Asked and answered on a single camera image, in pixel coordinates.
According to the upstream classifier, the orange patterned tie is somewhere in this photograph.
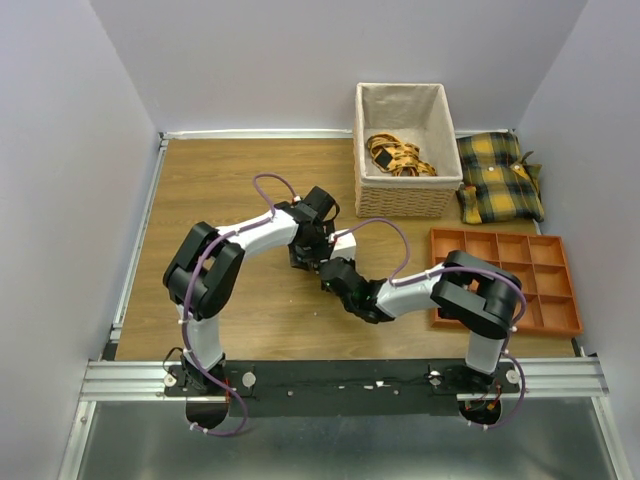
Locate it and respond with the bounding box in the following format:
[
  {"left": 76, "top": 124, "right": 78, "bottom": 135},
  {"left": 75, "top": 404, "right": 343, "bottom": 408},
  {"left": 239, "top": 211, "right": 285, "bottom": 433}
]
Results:
[{"left": 366, "top": 132, "right": 437, "bottom": 177}]

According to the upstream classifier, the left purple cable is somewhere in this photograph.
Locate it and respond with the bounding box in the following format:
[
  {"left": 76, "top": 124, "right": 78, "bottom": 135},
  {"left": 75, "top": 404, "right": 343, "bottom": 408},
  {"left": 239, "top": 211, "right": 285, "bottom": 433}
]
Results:
[{"left": 179, "top": 172, "right": 301, "bottom": 436}]

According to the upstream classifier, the orange compartment tray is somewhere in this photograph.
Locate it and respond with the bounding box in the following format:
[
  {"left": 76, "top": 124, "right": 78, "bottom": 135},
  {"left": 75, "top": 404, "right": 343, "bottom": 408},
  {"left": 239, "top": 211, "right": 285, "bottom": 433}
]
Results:
[{"left": 430, "top": 228, "right": 584, "bottom": 338}]

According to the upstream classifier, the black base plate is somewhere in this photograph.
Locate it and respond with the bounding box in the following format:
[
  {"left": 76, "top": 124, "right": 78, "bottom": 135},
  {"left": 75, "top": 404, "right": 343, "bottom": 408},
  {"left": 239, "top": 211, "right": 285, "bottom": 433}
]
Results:
[{"left": 163, "top": 358, "right": 520, "bottom": 418}]

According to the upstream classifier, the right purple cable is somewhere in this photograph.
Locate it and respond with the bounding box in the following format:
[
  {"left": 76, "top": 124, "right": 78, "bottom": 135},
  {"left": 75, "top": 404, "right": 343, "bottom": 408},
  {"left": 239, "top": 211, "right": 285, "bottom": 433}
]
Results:
[{"left": 332, "top": 218, "right": 529, "bottom": 431}]

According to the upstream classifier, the aluminium frame rail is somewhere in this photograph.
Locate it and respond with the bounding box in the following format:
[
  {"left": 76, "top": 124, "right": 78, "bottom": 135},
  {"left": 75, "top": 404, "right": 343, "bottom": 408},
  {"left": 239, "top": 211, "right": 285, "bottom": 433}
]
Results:
[{"left": 80, "top": 357, "right": 609, "bottom": 402}]

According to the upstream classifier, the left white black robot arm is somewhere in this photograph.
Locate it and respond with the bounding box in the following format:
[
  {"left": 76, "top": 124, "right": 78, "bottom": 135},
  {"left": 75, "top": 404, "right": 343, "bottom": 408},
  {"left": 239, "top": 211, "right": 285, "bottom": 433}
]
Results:
[{"left": 163, "top": 186, "right": 340, "bottom": 395}]

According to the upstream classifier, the yellow plaid shirt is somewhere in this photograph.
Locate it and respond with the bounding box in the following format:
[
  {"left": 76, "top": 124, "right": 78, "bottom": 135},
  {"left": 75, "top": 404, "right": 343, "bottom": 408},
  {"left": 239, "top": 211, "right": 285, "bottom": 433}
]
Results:
[{"left": 457, "top": 131, "right": 545, "bottom": 225}]

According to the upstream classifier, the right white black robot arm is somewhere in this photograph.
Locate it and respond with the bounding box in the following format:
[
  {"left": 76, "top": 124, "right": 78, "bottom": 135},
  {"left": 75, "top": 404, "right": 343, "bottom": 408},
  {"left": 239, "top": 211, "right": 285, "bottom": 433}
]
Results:
[{"left": 319, "top": 250, "right": 527, "bottom": 392}]

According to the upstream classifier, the purple cable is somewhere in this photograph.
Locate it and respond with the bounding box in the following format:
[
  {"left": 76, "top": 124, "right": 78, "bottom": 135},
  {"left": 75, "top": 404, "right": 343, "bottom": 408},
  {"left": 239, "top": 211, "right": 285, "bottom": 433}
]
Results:
[
  {"left": 332, "top": 218, "right": 529, "bottom": 431},
  {"left": 179, "top": 172, "right": 301, "bottom": 436}
]

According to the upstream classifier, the wicker basket with liner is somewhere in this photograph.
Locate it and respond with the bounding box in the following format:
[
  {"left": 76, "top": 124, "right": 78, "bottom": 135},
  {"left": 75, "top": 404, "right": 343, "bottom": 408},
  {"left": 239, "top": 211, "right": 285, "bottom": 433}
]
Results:
[{"left": 353, "top": 82, "right": 462, "bottom": 218}]

